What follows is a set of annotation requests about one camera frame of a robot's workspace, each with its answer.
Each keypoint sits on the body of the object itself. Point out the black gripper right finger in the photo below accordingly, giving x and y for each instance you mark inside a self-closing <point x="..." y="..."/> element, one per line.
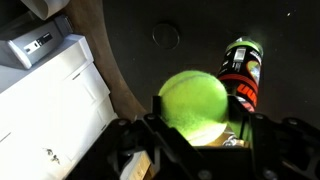
<point x="239" y="118"/>

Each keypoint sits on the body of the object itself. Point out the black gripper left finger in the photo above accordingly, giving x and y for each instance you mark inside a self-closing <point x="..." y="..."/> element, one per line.
<point x="157" y="105"/>

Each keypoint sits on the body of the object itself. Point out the green tennis ball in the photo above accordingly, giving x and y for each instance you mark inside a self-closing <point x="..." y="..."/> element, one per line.
<point x="196" y="104"/>

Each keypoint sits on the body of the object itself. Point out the clear tennis ball can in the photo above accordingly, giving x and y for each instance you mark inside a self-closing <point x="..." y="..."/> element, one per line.
<point x="240" y="71"/>

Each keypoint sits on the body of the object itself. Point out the round black table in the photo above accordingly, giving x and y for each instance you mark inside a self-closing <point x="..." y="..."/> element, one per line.
<point x="152" y="40"/>

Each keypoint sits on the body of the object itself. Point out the white kitchen cabinet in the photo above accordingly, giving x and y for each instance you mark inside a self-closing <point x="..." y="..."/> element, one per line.
<point x="51" y="114"/>

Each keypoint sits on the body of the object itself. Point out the grey box device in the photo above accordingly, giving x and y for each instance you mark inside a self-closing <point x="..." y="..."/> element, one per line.
<point x="24" y="45"/>

